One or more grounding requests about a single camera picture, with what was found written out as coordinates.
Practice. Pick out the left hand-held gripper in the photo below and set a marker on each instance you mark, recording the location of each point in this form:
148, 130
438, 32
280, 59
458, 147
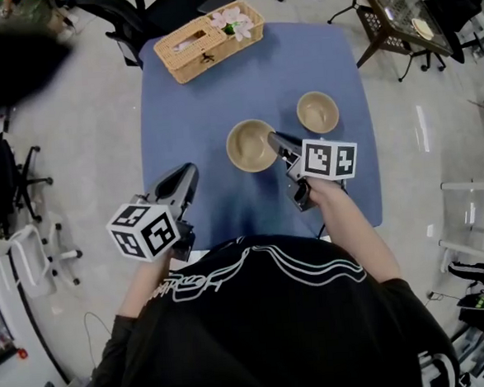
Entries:
143, 232

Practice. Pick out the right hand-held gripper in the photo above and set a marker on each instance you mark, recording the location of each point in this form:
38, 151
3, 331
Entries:
330, 159

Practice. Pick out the person's left forearm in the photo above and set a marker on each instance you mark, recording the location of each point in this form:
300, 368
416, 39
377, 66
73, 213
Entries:
143, 288

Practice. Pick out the person's right forearm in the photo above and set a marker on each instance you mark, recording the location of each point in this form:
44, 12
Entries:
352, 238

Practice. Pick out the person's right hand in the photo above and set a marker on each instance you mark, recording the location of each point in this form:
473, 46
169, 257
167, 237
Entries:
324, 191

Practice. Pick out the blue tablecloth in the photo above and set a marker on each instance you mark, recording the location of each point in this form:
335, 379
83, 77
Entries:
203, 108

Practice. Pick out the wicker tissue box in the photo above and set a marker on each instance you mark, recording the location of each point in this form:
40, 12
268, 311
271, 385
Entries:
187, 66

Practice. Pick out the pink artificial flowers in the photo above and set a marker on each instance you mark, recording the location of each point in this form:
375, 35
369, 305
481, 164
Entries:
230, 22

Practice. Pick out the white tissue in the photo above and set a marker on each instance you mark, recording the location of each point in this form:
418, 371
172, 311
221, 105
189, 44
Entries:
188, 43

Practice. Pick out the black printed t-shirt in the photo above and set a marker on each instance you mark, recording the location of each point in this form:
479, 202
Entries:
256, 336

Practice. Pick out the white office chair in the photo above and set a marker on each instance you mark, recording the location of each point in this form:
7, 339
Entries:
37, 281

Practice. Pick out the beige plate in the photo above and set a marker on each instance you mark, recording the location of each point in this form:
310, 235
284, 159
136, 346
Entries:
421, 27

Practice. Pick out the brown glass-top side table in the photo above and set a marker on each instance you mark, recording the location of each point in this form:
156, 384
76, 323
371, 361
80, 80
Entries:
394, 0

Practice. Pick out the white metal table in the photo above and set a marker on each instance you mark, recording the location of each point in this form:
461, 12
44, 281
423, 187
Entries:
473, 185

